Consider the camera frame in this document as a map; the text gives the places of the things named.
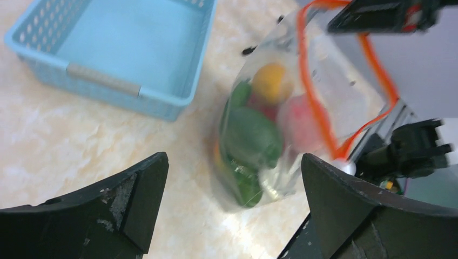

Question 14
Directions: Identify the red tomato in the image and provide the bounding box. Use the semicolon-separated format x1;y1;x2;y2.
246;93;280;122

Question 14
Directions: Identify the green avocado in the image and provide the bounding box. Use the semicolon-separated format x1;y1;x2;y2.
220;107;284;169

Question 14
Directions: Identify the yellow lemon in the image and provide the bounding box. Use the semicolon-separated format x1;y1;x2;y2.
252;63;294;105

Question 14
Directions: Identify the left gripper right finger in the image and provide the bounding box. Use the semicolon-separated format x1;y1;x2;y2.
279;154;457;258

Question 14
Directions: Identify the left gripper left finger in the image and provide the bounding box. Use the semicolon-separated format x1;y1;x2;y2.
1;152;169;258

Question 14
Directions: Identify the green chili pepper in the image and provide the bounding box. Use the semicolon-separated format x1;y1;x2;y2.
222;81;252;118

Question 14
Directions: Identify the orange green mango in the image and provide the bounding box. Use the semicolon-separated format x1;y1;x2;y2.
213;142;263;208

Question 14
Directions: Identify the light blue plastic basket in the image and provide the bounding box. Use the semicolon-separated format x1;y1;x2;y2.
4;0;217;121

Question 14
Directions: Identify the clear zip top bag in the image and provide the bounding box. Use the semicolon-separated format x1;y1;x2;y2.
213;1;399;212

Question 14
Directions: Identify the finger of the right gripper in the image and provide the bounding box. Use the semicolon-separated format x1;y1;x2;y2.
327;0;457;34

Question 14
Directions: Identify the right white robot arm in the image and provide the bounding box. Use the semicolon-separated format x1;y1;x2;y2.
327;1;457;188

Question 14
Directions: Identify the pink peach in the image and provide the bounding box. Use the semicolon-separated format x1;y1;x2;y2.
277;95;325;153

